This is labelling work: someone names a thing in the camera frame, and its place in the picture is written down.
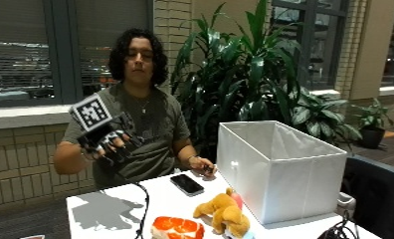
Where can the red and white object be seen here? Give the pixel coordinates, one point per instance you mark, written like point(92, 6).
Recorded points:
point(33, 237)

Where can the small potted green plant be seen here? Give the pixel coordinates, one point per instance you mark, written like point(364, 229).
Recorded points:
point(373, 116)

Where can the window with grey blinds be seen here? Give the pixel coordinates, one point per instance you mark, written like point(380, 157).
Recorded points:
point(113, 43)
point(17, 49)

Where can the low variegated leafy plant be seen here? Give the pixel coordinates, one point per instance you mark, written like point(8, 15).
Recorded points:
point(320, 118)

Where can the white cube with black markers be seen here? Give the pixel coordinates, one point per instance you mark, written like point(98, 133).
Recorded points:
point(90, 113)

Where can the dark blue chair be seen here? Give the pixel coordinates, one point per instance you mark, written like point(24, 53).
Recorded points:
point(380, 199)

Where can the white power adapter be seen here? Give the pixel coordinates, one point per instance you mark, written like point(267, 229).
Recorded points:
point(345, 202)

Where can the white fabric storage box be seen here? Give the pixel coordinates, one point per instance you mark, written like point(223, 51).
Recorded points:
point(280, 172)

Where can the tan plush dog toy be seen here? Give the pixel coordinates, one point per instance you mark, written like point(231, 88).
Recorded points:
point(226, 212)

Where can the orange and white plush toy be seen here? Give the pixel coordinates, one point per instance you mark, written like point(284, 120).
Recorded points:
point(177, 228)

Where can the dark plant pot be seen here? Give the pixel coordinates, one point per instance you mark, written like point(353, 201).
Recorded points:
point(372, 137)

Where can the the person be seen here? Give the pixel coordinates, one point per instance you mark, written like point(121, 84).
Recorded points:
point(155, 132)

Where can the tall green leafy plant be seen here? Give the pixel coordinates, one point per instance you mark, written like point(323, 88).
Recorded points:
point(243, 69)

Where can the black smartphone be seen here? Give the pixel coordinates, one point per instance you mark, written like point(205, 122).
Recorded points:
point(187, 184)

